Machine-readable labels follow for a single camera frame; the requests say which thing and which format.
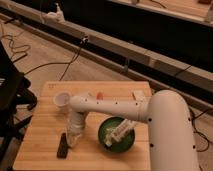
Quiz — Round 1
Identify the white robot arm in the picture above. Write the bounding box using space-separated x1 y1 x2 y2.
68 90 199 171

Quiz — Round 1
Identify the green plate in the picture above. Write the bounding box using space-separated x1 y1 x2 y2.
98 117 135 153

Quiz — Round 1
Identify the black chair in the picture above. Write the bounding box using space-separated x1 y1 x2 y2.
0 41 37 162

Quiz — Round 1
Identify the beige sponge block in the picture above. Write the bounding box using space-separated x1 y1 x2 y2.
133 90 146 101

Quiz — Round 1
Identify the black floor cable left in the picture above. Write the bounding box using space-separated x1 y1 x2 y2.
0 23 90 82

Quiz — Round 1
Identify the black floor cable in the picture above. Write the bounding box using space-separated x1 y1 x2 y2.
0 23 90 82
188 106 213 154

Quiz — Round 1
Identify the grey metal rail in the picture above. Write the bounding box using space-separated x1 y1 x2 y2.
0 0 213 106

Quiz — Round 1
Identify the black floor cable right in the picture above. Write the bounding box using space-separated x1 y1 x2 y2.
188 106 213 154

